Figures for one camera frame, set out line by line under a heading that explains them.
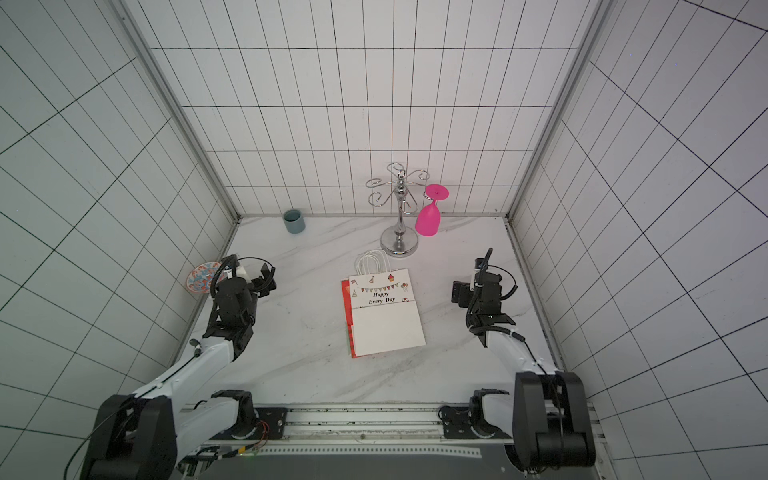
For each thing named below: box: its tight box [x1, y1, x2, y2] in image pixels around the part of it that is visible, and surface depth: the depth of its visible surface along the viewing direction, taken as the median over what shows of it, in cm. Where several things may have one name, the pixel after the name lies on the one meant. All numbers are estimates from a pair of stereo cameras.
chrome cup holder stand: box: [366, 162, 430, 258], surface depth 97 cm
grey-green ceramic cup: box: [283, 209, 305, 234], surface depth 116 cm
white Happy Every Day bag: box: [348, 249, 426, 357], surface depth 92 cm
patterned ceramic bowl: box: [186, 261, 224, 293], surface depth 100 cm
